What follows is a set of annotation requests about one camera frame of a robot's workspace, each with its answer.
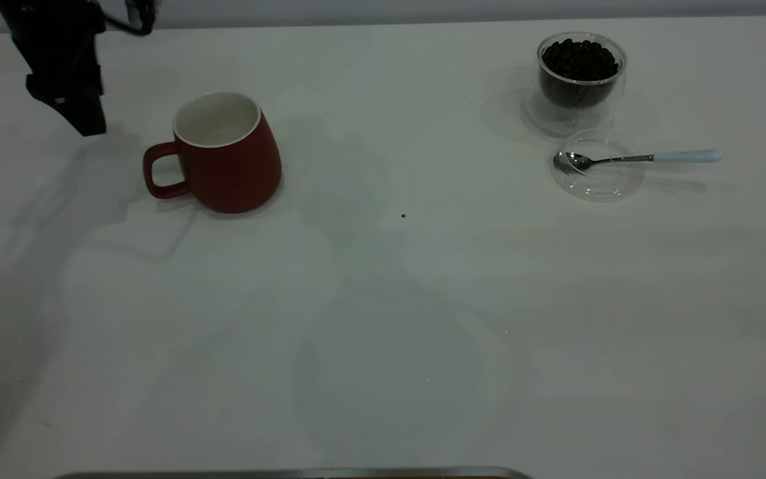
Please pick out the red ceramic mug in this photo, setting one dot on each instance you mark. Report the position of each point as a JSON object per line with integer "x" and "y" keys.
{"x": 237, "y": 173}

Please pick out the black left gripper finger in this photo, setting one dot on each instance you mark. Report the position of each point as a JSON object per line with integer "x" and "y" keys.
{"x": 44, "y": 90}
{"x": 84, "y": 113}

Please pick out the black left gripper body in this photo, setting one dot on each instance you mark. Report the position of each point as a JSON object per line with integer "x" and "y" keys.
{"x": 57, "y": 40}

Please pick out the glass jar of coffee beans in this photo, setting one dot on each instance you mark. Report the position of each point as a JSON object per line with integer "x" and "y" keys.
{"x": 579, "y": 73}

